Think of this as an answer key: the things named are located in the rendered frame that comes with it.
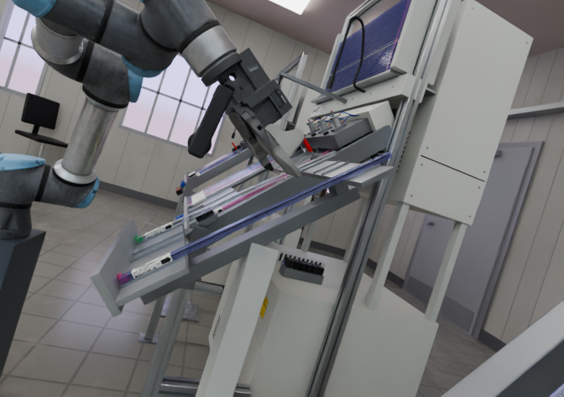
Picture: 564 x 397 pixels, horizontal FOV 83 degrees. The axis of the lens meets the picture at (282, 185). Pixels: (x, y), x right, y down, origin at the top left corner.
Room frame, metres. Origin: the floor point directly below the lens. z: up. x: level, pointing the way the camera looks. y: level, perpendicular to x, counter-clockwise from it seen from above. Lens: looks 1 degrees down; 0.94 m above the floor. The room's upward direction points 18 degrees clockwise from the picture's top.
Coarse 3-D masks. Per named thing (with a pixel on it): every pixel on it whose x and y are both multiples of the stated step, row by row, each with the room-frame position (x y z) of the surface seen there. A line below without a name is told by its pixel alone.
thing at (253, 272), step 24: (240, 264) 0.66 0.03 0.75; (264, 264) 0.64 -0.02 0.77; (240, 288) 0.63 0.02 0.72; (264, 288) 0.64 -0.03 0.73; (240, 312) 0.63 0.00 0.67; (216, 336) 0.67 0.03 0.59; (240, 336) 0.64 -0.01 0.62; (216, 360) 0.63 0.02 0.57; (240, 360) 0.64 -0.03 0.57; (216, 384) 0.63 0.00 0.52
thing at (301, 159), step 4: (304, 152) 1.34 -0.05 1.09; (320, 152) 1.18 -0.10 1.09; (296, 156) 1.32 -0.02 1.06; (300, 156) 1.28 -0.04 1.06; (304, 156) 1.25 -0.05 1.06; (308, 156) 1.20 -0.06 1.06; (292, 160) 1.27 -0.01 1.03; (296, 160) 1.24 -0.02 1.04; (300, 160) 1.19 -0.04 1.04; (304, 160) 1.17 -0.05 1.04; (276, 164) 1.37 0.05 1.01; (296, 164) 1.16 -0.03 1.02; (300, 164) 1.14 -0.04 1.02; (276, 168) 1.28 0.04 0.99; (280, 168) 1.24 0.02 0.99
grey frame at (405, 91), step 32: (448, 0) 1.01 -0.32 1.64; (416, 64) 1.02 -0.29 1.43; (352, 96) 1.30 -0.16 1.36; (384, 96) 1.08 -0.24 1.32; (416, 96) 1.01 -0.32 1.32; (384, 192) 1.01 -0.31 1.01; (352, 256) 1.02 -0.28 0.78; (352, 288) 1.01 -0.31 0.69; (160, 352) 0.85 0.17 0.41; (320, 352) 1.03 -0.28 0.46; (160, 384) 0.86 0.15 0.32; (320, 384) 1.00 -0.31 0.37
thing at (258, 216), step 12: (384, 156) 0.60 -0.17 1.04; (360, 168) 0.58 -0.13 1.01; (324, 180) 0.58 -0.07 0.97; (336, 180) 0.57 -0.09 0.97; (300, 192) 0.56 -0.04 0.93; (312, 192) 0.56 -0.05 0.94; (276, 204) 0.54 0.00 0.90; (288, 204) 0.55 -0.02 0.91; (252, 216) 0.53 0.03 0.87; (264, 216) 0.54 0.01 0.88; (228, 228) 0.52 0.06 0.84; (240, 228) 0.52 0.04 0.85; (204, 240) 0.51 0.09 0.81; (216, 240) 0.51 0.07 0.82; (180, 252) 0.50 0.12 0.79; (132, 276) 0.48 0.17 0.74
